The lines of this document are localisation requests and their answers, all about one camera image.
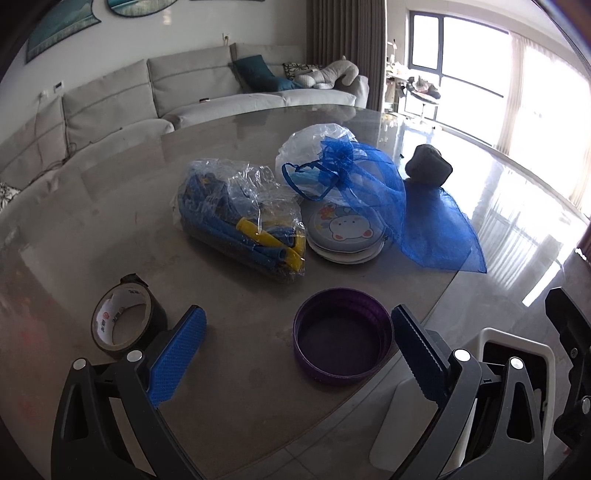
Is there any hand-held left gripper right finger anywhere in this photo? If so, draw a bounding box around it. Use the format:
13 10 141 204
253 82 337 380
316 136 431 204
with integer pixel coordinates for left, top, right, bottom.
390 304 557 480

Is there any purple round lid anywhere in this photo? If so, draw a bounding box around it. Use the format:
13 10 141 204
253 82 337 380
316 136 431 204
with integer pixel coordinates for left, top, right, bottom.
293 288 394 386

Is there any teal cushion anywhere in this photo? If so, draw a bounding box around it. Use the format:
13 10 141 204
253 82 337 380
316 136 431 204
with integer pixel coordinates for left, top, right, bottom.
232 55 296 90

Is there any sheer white curtain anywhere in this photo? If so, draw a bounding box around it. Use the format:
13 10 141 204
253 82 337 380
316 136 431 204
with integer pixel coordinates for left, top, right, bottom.
503 32 591 208

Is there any teal curved wall picture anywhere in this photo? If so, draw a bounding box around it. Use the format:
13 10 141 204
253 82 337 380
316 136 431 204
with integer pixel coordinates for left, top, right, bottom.
25 0 102 63

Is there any black and white patterned cushion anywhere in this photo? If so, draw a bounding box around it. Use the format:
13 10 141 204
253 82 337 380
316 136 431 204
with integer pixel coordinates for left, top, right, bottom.
283 62 320 80

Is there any grey curtain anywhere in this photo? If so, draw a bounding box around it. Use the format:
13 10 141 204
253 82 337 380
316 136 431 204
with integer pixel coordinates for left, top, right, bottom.
306 0 387 112

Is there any cluttered balcony desk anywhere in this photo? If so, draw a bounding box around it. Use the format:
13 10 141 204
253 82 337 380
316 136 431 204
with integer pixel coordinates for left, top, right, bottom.
386 39 413 112

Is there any grey sock ball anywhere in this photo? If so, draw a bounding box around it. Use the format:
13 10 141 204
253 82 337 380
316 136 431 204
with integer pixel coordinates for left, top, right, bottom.
405 144 454 186

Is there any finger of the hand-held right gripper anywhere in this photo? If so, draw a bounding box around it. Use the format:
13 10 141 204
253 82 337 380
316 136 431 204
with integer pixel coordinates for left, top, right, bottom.
545 286 591 453

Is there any clear plastic bag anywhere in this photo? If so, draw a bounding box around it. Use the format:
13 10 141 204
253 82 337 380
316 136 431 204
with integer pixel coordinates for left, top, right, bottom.
276 124 358 204

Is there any floral patterned cushion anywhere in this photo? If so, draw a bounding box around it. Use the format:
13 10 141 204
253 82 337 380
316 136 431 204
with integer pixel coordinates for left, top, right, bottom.
0 181 22 209

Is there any light grey sofa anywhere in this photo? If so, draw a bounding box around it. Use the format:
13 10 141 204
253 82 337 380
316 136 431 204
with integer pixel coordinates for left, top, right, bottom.
0 43 370 204

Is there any round wall picture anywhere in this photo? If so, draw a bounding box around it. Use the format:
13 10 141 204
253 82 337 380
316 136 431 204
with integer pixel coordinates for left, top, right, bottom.
106 0 178 17

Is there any blue mesh drawstring bag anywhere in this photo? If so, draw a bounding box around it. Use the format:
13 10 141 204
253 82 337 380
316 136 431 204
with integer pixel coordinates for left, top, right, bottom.
396 182 487 274
281 136 408 246

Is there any round cartoon zip case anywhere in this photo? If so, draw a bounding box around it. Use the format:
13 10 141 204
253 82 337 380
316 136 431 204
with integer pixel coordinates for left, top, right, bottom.
302 202 383 254

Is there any black tape roll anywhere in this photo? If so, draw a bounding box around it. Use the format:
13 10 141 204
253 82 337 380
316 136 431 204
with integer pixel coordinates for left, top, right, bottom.
91 273 169 349

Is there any white round disc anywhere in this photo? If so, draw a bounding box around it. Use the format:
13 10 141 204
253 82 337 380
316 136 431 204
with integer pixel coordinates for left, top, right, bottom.
307 231 385 265

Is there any grey plush toy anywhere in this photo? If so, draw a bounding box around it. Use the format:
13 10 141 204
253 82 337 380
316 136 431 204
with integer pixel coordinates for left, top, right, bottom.
293 56 361 90

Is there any window with dark frame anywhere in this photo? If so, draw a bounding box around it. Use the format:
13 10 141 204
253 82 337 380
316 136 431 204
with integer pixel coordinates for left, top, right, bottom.
409 14 513 139

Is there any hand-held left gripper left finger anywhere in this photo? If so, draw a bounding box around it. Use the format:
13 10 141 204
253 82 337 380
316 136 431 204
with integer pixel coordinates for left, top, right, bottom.
51 305 207 480

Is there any round swivel chair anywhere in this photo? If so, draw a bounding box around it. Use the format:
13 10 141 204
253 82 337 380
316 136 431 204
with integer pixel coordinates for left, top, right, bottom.
405 76 441 117

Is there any plastic bag of blue tubes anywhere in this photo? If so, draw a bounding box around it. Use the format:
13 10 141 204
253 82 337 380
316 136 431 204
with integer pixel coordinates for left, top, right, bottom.
173 158 308 283

